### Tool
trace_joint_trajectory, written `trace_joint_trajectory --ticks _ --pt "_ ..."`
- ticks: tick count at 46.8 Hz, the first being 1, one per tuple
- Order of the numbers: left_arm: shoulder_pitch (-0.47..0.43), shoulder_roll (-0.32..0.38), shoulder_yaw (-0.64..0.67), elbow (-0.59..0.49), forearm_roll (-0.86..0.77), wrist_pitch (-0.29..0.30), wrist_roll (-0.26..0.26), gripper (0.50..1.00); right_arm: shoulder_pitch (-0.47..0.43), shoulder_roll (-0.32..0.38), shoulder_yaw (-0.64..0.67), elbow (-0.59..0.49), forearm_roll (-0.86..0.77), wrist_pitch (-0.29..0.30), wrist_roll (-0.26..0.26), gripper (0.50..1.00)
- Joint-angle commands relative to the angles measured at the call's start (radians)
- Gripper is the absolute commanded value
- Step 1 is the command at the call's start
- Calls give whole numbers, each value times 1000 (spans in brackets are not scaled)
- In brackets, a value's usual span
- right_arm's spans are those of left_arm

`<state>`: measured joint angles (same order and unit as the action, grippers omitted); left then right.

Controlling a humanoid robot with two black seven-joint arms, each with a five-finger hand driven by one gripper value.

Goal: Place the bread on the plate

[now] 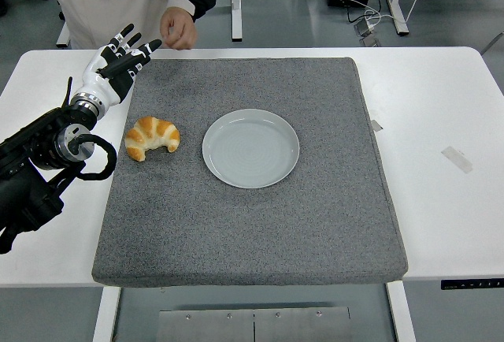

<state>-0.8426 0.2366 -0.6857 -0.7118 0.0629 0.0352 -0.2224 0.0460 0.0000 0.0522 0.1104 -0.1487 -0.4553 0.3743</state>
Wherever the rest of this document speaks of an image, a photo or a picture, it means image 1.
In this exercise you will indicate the round grey plate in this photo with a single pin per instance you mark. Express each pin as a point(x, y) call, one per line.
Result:
point(252, 153)

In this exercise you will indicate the grey square foam mat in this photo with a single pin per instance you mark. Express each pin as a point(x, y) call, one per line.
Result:
point(244, 231)

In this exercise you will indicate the white background table leg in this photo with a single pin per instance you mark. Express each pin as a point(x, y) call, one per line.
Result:
point(236, 7)
point(64, 38)
point(397, 7)

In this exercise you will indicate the black table control panel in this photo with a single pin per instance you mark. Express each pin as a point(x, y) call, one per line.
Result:
point(472, 284)

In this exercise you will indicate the person's hand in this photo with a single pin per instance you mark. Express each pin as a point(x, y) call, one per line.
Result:
point(181, 30)

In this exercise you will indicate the long clear tape strip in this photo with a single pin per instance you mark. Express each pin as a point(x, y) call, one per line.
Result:
point(456, 159)

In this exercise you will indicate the small clear tape piece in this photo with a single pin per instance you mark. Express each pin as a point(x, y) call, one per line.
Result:
point(376, 125)

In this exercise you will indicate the grey metal bar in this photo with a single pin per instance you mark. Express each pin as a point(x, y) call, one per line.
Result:
point(492, 42)

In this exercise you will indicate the golden croissant bread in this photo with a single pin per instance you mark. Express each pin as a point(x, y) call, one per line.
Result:
point(151, 131)

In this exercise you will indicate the grey floor plate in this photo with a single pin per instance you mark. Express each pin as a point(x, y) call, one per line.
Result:
point(364, 28)
point(370, 41)

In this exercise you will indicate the grey metal plate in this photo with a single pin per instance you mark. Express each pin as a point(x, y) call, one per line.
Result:
point(212, 328)

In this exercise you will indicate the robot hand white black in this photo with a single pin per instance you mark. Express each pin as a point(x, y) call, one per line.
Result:
point(98, 82)

